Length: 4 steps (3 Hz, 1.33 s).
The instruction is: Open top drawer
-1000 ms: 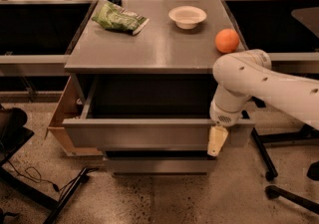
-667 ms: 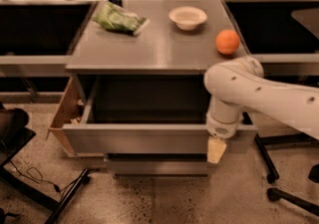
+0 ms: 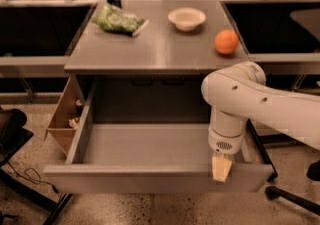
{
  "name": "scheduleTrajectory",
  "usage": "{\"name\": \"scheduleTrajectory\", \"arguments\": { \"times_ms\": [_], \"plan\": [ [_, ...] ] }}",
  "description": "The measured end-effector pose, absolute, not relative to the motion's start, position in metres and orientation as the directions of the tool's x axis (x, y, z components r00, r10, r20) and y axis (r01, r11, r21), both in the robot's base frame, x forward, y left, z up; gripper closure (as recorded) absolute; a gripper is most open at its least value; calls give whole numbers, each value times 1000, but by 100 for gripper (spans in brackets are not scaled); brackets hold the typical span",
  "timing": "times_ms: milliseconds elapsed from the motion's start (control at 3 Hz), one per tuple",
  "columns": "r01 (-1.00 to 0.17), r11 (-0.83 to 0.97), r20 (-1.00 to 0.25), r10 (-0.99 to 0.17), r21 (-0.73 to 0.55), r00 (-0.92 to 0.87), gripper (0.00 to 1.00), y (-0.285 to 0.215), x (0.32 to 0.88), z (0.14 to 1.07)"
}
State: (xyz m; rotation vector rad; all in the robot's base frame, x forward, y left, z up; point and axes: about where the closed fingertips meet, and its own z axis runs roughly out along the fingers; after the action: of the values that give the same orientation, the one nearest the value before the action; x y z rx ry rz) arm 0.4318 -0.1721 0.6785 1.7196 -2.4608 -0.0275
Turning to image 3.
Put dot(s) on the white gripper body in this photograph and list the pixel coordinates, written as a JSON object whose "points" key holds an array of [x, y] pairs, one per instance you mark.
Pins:
{"points": [[225, 143]]}

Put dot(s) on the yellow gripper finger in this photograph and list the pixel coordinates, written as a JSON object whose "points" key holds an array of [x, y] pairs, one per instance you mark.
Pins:
{"points": [[221, 166]]}

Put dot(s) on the grey top drawer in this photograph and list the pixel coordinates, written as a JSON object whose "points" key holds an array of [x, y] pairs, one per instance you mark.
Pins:
{"points": [[136, 137]]}

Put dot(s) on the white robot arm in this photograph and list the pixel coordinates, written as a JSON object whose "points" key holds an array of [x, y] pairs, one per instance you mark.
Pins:
{"points": [[238, 94]]}

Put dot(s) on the grey drawer cabinet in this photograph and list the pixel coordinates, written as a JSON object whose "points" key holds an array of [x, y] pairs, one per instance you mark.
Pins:
{"points": [[154, 77]]}

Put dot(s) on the black stand leg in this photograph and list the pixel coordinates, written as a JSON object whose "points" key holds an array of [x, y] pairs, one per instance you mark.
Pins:
{"points": [[274, 141]]}

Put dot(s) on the orange fruit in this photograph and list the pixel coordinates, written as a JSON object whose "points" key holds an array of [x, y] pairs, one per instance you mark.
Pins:
{"points": [[226, 42]]}

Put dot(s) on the white bowl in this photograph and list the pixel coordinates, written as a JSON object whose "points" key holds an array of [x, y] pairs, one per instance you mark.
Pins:
{"points": [[186, 19]]}

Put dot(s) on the crumpled paper in box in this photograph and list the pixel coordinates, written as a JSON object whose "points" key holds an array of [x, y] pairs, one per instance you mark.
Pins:
{"points": [[74, 122]]}

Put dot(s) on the cardboard box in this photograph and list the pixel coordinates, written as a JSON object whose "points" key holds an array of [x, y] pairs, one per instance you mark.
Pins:
{"points": [[66, 109]]}

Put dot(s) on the green chip bag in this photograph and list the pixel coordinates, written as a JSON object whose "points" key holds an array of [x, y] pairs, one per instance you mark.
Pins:
{"points": [[113, 19]]}

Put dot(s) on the black chair left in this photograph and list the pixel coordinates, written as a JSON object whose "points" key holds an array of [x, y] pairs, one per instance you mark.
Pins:
{"points": [[27, 165]]}

